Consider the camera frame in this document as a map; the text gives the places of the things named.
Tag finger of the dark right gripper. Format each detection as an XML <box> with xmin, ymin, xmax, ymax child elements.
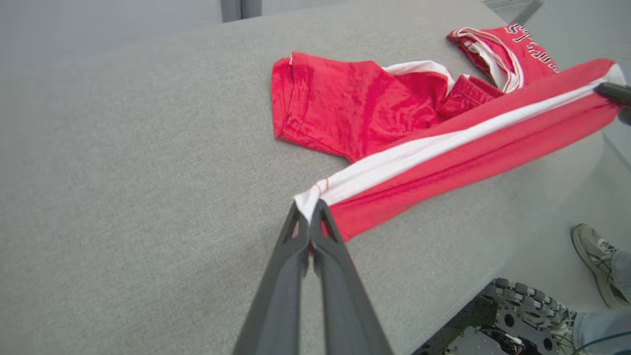
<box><xmin>594</xmin><ymin>82</ymin><xmax>631</xmax><ymax>112</ymax></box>

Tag blue jeans leg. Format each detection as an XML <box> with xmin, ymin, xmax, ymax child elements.
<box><xmin>572</xmin><ymin>248</ymin><xmax>631</xmax><ymax>355</ymax></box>

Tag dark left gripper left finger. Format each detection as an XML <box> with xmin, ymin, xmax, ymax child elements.
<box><xmin>232</xmin><ymin>201</ymin><xmax>311</xmax><ymax>355</ymax></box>

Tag grey white sneaker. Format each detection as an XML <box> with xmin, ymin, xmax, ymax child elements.
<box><xmin>571</xmin><ymin>223</ymin><xmax>631</xmax><ymax>310</ymax></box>

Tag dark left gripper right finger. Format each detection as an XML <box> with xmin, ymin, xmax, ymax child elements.
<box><xmin>310</xmin><ymin>199</ymin><xmax>395</xmax><ymax>355</ymax></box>

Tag red shorts with white stripe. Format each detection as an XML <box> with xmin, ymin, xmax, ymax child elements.
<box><xmin>270</xmin><ymin>52</ymin><xmax>627</xmax><ymax>242</ymax></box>

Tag thin blue cable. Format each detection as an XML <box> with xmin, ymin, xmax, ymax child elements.
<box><xmin>571</xmin><ymin>331</ymin><xmax>631</xmax><ymax>355</ymax></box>

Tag red basketball jersey with lettering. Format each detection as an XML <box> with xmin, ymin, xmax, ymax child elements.
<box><xmin>447</xmin><ymin>23</ymin><xmax>561</xmax><ymax>94</ymax></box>

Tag grey partition frame post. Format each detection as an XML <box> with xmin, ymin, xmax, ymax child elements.
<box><xmin>220</xmin><ymin>0</ymin><xmax>263</xmax><ymax>23</ymax></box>

